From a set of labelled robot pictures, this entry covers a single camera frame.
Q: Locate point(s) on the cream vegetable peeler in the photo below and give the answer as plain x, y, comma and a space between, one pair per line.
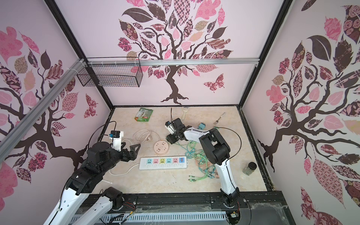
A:
185, 110

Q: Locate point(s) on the aluminium rail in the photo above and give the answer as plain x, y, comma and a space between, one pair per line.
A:
178, 62
19, 131

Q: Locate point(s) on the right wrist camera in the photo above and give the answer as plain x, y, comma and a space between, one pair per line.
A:
170, 127

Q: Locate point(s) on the black wire basket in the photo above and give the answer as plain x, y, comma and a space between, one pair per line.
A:
111, 72

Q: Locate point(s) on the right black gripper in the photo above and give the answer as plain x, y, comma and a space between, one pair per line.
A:
170, 139

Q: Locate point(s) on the green snack packet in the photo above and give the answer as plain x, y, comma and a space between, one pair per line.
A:
143, 115

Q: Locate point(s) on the back aluminium rail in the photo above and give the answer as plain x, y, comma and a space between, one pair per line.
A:
178, 62

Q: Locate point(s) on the round pink socket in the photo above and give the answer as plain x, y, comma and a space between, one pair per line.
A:
161, 148

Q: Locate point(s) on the left aluminium rail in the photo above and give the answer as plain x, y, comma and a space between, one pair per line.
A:
19, 131

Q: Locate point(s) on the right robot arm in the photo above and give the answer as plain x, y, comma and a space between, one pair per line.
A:
216, 150

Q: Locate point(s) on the white multicolour power strip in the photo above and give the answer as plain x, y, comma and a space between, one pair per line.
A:
163, 163

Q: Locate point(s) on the metal fork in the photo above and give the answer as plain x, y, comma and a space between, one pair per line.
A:
217, 121

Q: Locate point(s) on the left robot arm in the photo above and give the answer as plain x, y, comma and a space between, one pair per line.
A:
102, 157

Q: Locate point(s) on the white vented cable duct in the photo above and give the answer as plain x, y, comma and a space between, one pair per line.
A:
161, 218

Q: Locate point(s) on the black front base frame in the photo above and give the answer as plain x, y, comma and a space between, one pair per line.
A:
252, 208

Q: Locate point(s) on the glass jar black lid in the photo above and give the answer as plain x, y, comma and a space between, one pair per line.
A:
250, 168

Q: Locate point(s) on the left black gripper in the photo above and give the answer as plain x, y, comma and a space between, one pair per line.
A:
127, 157

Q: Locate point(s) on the teal charger plug far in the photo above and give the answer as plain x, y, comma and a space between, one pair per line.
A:
201, 126

